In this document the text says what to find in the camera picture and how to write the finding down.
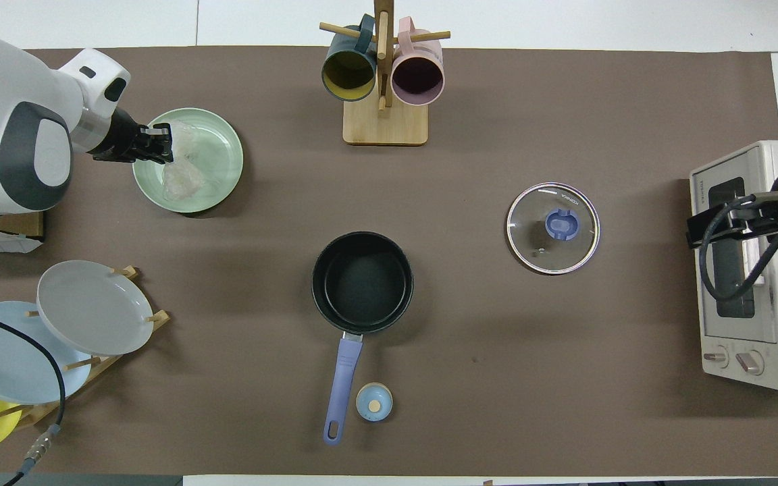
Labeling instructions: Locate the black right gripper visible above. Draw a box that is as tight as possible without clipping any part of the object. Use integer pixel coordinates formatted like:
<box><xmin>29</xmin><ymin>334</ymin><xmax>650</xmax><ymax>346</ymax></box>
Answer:
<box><xmin>686</xmin><ymin>194</ymin><xmax>778</xmax><ymax>249</ymax></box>

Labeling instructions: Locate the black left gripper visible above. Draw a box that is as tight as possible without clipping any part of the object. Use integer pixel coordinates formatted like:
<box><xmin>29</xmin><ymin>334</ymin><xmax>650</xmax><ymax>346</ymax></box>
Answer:
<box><xmin>88</xmin><ymin>108</ymin><xmax>175</xmax><ymax>164</ymax></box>

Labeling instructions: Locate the glass lid purple knob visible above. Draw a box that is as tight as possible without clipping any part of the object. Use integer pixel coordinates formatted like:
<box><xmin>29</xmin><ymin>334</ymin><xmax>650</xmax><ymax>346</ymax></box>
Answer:
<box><xmin>506</xmin><ymin>182</ymin><xmax>601</xmax><ymax>275</ymax></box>

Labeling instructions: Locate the light green plate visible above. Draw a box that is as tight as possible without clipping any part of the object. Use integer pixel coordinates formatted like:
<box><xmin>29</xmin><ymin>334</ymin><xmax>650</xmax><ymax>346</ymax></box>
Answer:
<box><xmin>132</xmin><ymin>108</ymin><xmax>244</xmax><ymax>214</ymax></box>

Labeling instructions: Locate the grey plate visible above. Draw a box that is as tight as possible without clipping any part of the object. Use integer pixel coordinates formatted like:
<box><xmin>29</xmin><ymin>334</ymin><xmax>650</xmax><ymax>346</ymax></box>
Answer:
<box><xmin>36</xmin><ymin>261</ymin><xmax>155</xmax><ymax>356</ymax></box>

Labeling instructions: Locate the light blue plate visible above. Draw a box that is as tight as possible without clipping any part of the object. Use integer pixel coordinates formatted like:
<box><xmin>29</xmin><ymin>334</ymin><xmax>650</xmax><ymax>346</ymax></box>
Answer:
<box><xmin>0</xmin><ymin>301</ymin><xmax>93</xmax><ymax>406</ymax></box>

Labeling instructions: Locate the wooden plate rack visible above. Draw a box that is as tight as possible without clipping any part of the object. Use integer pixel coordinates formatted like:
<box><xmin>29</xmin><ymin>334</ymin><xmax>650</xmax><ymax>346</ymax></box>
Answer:
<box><xmin>0</xmin><ymin>265</ymin><xmax>172</xmax><ymax>429</ymax></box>

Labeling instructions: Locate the dark teal mug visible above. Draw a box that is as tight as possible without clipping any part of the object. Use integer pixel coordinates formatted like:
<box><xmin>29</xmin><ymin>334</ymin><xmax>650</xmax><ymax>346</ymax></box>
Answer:
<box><xmin>321</xmin><ymin>13</ymin><xmax>378</xmax><ymax>102</ymax></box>

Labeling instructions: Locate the brown table mat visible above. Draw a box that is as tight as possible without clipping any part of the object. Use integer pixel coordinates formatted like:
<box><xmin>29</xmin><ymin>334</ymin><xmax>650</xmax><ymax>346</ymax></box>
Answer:
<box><xmin>0</xmin><ymin>46</ymin><xmax>778</xmax><ymax>477</ymax></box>

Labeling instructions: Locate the wooden mug tree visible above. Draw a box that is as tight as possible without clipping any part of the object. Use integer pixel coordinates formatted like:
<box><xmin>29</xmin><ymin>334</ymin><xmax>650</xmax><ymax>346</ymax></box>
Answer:
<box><xmin>319</xmin><ymin>0</ymin><xmax>451</xmax><ymax>146</ymax></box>

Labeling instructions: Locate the pink mug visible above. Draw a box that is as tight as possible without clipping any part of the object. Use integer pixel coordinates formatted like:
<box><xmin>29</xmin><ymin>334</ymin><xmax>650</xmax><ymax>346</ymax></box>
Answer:
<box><xmin>391</xmin><ymin>17</ymin><xmax>445</xmax><ymax>107</ymax></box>

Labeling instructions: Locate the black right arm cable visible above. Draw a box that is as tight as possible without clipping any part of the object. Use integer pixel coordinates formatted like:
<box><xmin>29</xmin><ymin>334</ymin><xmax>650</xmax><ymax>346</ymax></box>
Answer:
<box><xmin>698</xmin><ymin>189</ymin><xmax>778</xmax><ymax>311</ymax></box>

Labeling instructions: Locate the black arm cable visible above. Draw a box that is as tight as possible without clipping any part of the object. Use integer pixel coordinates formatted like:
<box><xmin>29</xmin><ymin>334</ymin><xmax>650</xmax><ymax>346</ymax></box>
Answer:
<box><xmin>0</xmin><ymin>307</ymin><xmax>67</xmax><ymax>486</ymax></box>
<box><xmin>698</xmin><ymin>189</ymin><xmax>778</xmax><ymax>311</ymax></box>

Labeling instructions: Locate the black pot purple handle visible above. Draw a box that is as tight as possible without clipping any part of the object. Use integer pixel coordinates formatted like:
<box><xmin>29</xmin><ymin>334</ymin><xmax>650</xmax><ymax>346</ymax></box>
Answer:
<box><xmin>311</xmin><ymin>232</ymin><xmax>415</xmax><ymax>446</ymax></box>

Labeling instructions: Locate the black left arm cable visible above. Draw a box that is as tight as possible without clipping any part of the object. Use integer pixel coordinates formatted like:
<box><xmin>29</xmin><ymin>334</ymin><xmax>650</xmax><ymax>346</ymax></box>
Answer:
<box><xmin>0</xmin><ymin>307</ymin><xmax>67</xmax><ymax>486</ymax></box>

